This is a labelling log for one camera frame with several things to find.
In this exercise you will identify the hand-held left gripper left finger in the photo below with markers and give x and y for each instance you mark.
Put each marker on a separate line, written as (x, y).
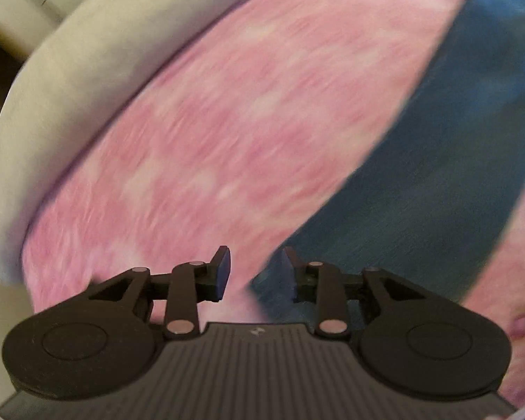
(222, 271)

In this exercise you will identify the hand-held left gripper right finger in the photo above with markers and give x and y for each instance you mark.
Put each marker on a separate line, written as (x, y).
(288, 271)

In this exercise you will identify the blue jeans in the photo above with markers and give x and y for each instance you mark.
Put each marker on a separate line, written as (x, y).
(442, 162)

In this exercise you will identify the pink floral blanket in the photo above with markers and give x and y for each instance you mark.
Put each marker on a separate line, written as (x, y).
(245, 118)

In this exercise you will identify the beige padded headboard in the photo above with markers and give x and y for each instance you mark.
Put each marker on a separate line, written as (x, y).
(17, 0)

